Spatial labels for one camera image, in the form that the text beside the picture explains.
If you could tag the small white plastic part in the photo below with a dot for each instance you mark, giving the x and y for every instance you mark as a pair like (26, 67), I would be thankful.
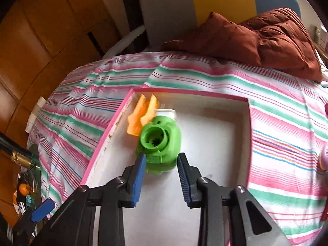
(166, 112)

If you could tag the black frame post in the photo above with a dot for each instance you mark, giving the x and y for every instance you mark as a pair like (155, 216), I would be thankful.
(130, 5)

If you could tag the pink cardboard box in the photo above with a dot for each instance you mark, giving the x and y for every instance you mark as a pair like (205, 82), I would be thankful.
(212, 143)

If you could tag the wooden wardrobe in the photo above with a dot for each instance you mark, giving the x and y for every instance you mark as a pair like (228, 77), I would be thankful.
(38, 30)

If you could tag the colour block padded headboard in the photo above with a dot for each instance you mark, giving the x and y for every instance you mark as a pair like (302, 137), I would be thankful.
(166, 10)

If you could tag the small orange round object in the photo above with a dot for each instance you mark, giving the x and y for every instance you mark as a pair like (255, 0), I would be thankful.
(24, 188)

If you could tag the pink plastic object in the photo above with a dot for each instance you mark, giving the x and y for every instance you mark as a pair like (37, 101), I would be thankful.
(325, 156)

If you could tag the striped bed sheet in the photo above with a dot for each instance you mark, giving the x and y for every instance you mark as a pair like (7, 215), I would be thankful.
(276, 123)

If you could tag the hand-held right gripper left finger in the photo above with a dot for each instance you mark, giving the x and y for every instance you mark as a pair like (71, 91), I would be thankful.
(137, 182)

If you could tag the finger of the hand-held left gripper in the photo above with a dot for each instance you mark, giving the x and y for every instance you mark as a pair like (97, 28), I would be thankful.
(42, 210)

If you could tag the brown quilted duvet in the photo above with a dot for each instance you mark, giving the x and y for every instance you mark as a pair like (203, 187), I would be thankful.
(269, 41)

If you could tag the brass fitting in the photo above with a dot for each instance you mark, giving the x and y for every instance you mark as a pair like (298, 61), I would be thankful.
(20, 158)

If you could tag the orange plastic bracket part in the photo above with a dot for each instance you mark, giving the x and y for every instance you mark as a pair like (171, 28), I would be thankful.
(135, 123)

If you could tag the green plastic housing part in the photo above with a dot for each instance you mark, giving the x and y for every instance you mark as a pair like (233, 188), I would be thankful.
(170, 138)

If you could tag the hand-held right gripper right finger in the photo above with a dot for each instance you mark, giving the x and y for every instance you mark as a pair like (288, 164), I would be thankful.
(184, 179)

